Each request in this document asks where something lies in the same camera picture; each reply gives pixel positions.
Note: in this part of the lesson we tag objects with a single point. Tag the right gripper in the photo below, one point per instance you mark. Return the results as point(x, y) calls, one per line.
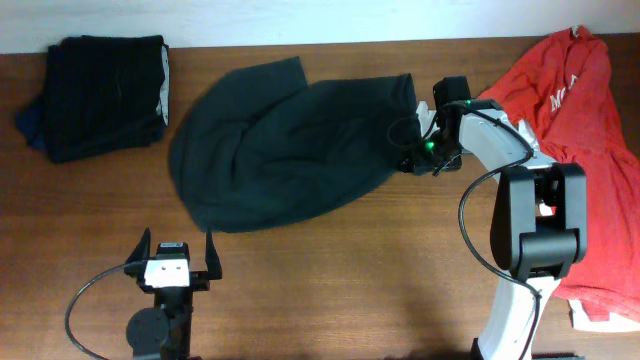
point(417, 163)

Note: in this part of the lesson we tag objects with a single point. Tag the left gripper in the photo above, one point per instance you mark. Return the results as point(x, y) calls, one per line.
point(201, 280)

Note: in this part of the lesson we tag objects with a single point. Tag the dark green t-shirt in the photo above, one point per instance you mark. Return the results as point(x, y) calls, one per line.
point(265, 148)

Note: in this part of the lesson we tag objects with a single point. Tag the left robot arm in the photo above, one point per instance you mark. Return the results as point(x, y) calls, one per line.
point(163, 331)

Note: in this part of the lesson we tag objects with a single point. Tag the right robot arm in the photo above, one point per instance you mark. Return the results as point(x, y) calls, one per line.
point(539, 222)

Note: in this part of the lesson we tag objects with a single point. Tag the folded black clothes stack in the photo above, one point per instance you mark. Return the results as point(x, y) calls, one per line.
point(100, 94)

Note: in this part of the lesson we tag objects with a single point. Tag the red t-shirt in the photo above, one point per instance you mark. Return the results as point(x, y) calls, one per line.
point(561, 88)

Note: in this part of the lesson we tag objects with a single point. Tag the white garment under red shirt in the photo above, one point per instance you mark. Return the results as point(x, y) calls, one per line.
point(614, 324)

